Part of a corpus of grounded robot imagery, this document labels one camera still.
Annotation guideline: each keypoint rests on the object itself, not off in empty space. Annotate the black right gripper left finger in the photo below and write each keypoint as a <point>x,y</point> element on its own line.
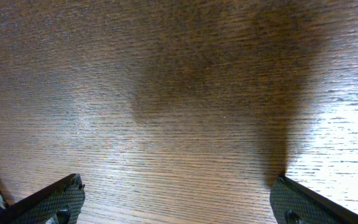
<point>60,202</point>

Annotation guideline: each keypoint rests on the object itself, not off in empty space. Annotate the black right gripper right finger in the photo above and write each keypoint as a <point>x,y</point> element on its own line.
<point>293,203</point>

